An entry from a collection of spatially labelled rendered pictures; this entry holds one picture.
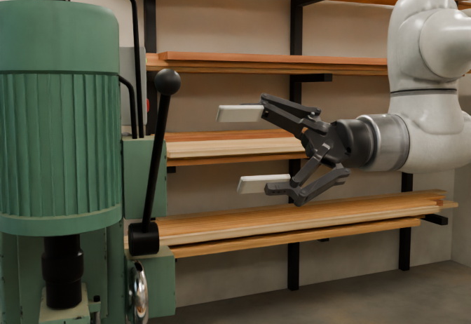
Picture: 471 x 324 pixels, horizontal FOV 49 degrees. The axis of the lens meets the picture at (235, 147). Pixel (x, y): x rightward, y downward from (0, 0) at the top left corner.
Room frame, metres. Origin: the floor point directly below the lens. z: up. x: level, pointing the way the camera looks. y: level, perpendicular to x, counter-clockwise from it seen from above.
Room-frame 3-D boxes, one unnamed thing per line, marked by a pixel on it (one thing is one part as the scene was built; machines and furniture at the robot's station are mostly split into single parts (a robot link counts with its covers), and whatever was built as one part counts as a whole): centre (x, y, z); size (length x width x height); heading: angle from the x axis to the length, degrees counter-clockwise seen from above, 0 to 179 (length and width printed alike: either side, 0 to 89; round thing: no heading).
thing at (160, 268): (0.97, 0.17, 1.02); 0.09 x 0.07 x 0.12; 108
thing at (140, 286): (0.91, 0.18, 1.02); 0.12 x 0.03 x 0.12; 18
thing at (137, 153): (1.00, 0.18, 1.22); 0.09 x 0.08 x 0.15; 18
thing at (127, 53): (1.09, 0.23, 1.40); 0.10 x 0.06 x 0.16; 18
